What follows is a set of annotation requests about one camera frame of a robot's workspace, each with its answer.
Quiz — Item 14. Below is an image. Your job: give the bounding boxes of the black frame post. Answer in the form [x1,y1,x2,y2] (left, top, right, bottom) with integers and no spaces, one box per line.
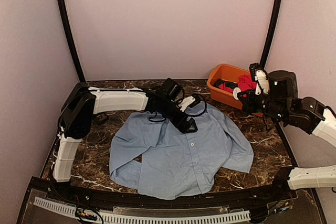
[259,0,282,68]
[57,0,86,82]

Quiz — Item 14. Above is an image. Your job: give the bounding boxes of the orange plastic basin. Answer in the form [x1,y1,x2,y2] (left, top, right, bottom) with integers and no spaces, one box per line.
[207,64,250,110]

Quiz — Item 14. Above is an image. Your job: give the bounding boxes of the round white brooch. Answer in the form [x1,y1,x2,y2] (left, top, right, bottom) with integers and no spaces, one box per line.
[233,87,241,100]

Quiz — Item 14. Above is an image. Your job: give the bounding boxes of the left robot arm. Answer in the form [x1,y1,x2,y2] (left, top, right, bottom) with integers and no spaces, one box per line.
[52,78,200,201]

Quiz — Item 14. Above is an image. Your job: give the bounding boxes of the black front rail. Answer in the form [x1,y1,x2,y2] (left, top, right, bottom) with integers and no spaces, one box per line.
[27,177,302,217]

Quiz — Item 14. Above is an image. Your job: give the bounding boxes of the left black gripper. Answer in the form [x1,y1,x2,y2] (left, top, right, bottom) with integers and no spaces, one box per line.
[160,98,198,133]

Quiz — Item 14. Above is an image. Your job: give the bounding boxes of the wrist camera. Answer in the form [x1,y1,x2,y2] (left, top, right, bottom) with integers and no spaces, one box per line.
[177,93,207,118]
[249,63,269,95]

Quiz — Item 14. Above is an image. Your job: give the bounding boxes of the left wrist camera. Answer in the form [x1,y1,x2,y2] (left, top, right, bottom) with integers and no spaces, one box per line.
[177,93,207,118]

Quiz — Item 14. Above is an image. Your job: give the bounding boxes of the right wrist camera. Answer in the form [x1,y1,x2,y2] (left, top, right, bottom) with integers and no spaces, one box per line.
[249,63,269,95]

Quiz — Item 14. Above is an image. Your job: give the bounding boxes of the white slotted cable duct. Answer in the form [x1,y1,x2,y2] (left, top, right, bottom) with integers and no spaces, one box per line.
[33,197,251,224]

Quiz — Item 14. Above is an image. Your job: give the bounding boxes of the red and white clothes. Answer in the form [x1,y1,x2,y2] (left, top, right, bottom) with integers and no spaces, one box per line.
[214,74,257,93]

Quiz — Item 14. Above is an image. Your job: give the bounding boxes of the left black frame post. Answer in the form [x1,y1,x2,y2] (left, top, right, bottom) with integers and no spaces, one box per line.
[57,0,86,82]

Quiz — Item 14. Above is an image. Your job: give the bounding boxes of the light blue button shirt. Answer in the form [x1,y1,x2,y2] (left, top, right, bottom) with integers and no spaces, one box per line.
[109,103,254,200]

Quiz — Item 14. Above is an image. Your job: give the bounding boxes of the right black frame post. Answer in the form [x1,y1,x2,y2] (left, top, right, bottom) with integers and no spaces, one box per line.
[259,0,282,68]

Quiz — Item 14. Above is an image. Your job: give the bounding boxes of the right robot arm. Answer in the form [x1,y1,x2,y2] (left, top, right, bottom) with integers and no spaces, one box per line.
[237,63,335,200]

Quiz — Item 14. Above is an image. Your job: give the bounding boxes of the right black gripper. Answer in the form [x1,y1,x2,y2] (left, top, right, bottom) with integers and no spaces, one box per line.
[238,87,289,121]

